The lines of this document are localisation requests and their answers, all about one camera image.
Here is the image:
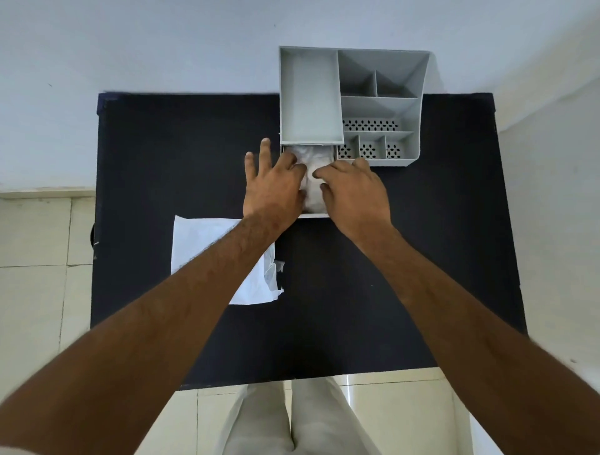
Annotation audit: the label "person's left hand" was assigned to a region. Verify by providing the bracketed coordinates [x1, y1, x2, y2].
[242, 138, 308, 227]

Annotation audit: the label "person's right hand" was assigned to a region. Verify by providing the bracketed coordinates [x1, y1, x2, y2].
[312, 158, 393, 241]

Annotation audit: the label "white plastic bag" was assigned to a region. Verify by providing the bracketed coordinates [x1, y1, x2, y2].
[285, 145, 336, 214]
[171, 215, 285, 306]

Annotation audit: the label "person's left forearm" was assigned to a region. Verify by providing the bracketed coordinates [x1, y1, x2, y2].
[0, 215, 278, 455]

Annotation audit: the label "person's right forearm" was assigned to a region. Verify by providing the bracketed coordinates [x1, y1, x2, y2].
[348, 222, 600, 455]

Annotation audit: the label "grey organizer drawer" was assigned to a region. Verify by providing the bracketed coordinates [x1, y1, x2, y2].
[281, 143, 339, 219]

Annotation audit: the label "flat white plastic bag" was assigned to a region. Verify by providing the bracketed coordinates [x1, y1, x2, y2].
[171, 215, 285, 306]

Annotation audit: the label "grey plastic desk organizer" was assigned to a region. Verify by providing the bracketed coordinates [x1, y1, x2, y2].
[279, 45, 431, 168]

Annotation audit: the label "beige trousers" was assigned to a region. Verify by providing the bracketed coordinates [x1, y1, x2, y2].
[219, 376, 381, 455]

